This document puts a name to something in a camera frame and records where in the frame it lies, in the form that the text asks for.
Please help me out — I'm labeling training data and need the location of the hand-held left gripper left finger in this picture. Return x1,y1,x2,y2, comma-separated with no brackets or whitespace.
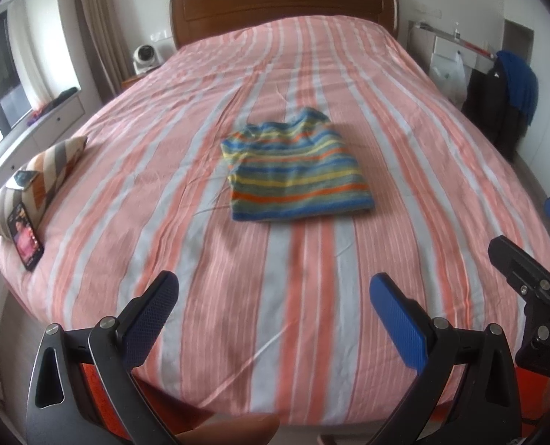
26,270,197,445

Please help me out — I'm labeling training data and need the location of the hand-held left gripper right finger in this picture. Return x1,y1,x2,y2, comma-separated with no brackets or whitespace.
369,273,522,445

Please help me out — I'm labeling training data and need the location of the striped knit sweater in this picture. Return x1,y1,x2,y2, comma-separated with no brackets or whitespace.
221,106,375,223

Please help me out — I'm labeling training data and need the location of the bed with pink striped sheet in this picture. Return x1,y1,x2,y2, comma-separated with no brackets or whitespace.
0,15,550,427

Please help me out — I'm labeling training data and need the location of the black jacket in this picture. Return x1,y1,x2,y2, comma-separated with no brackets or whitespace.
460,58,528,163

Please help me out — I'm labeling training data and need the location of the blue cloth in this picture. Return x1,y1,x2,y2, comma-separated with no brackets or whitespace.
495,50,540,127

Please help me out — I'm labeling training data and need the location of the black smartphone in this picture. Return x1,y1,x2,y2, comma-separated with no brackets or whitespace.
6,201,44,272

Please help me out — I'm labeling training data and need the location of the white plastic bag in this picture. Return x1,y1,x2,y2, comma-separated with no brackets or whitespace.
430,51,465,103

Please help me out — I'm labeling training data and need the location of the striped pillow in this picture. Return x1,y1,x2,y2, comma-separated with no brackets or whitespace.
0,136,89,244

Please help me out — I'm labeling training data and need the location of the small grey phone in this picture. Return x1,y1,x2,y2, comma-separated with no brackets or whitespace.
5,171,39,191

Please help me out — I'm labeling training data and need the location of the white desk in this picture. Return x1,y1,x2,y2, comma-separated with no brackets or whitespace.
407,19,496,103

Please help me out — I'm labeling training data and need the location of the white window bench cabinet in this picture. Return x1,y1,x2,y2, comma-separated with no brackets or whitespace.
0,88,83,260

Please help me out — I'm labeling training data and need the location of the dark cloth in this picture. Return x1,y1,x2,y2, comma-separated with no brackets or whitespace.
43,90,79,109

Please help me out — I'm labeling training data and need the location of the wooden nightstand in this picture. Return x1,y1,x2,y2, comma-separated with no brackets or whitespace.
121,67,165,93

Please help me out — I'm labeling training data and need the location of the beige curtain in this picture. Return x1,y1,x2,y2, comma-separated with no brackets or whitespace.
73,0,132,98

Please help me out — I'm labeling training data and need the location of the wooden headboard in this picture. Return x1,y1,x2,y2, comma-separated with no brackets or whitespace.
170,0,400,51

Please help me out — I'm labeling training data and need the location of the white security camera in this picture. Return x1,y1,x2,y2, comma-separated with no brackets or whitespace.
133,44,165,75

